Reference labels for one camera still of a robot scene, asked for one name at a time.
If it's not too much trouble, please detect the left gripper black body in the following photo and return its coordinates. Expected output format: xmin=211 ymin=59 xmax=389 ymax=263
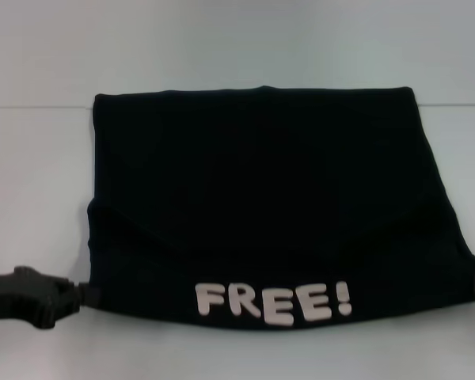
xmin=0 ymin=265 xmax=81 ymax=330

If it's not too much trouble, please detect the black shirt with white print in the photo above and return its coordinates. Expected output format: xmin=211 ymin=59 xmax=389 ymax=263
xmin=85 ymin=84 xmax=475 ymax=330

